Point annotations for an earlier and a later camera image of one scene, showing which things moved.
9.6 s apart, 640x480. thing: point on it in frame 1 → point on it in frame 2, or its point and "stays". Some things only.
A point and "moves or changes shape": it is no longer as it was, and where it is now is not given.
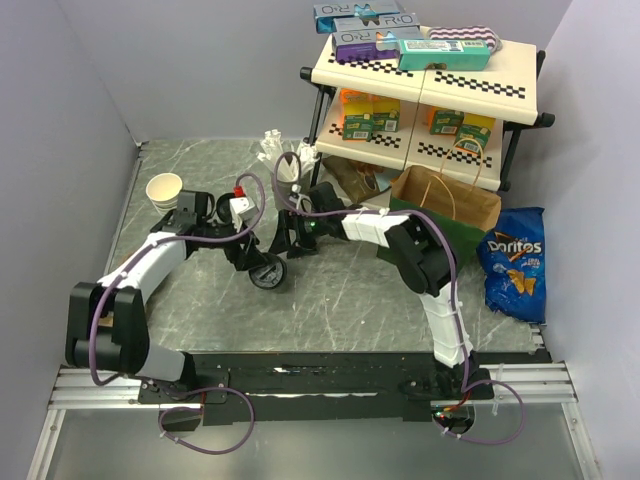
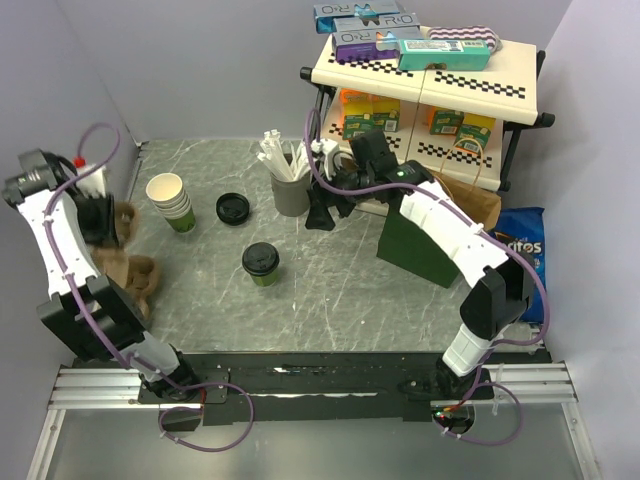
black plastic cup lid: (271, 275) moves or changes shape
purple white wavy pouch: (470, 32) stays
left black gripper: (247, 256) → (104, 230)
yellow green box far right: (474, 126) stays
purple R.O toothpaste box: (380, 46) stays
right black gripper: (291, 222) → (319, 216)
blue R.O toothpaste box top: (324, 15) stays
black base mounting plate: (323, 388) stays
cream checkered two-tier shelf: (451, 123) stays
